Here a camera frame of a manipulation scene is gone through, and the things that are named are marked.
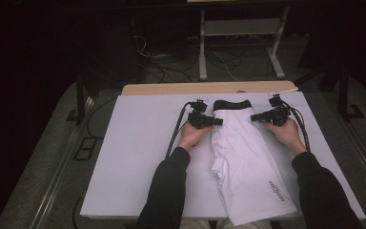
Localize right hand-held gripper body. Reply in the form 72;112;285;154
261;88;299;127

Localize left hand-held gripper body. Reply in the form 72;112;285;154
187;95;217;130

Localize white shorts with black waistband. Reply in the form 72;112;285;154
210;98;299;227

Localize person's left hand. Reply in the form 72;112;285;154
178;122;214;153

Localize person's right hand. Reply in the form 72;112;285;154
262;117;308;156

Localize wooden table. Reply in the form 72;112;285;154
121;80;298;96

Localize black metal stand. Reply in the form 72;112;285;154
337;63;365;122
66;75;87;125

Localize white board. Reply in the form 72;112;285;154
79;91;366;221

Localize white metal stand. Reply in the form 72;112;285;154
198;5;292;81

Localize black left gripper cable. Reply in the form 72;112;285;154
165;101;193;160

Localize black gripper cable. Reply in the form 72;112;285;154
165;101;193;160
280;99;312;153

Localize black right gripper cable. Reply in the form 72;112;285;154
280;99;312;153

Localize tangle of floor cables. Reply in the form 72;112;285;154
132;34;246;84

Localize black floor cable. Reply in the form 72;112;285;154
86;96;118;139

